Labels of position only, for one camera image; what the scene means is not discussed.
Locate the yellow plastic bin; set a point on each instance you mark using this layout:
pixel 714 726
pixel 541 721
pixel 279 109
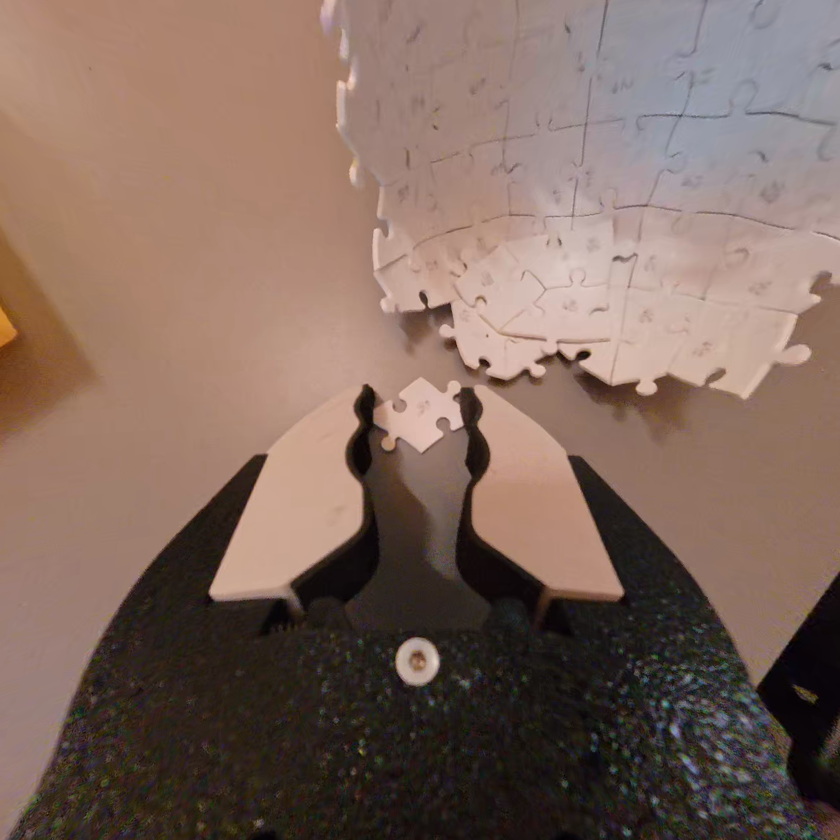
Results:
pixel 6 315

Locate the white puzzle piece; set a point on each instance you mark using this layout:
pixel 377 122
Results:
pixel 423 413

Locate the colourful cartoon puzzle ball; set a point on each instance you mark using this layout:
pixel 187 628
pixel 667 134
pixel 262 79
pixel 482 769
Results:
pixel 590 164

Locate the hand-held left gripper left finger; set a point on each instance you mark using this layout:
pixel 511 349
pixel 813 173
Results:
pixel 295 518

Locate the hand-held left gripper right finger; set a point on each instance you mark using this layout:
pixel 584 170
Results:
pixel 538 525

